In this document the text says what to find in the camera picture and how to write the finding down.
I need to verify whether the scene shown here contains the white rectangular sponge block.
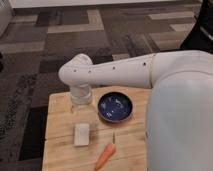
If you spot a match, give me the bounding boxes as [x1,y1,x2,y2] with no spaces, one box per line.
[74,123,90,146]

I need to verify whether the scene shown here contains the dark blue ceramic bowl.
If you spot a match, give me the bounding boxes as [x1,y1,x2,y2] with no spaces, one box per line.
[97,92,133,123]

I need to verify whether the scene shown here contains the black chair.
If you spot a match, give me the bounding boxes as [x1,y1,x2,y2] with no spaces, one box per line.
[180,0,213,54]

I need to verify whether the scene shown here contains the orange carrot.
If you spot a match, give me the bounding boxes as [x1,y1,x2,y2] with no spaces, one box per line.
[95,138,116,171]

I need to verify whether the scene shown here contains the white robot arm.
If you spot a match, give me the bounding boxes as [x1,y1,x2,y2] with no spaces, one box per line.
[58,50,213,171]

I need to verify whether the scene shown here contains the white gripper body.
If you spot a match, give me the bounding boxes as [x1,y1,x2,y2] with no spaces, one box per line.
[70,84,93,113]

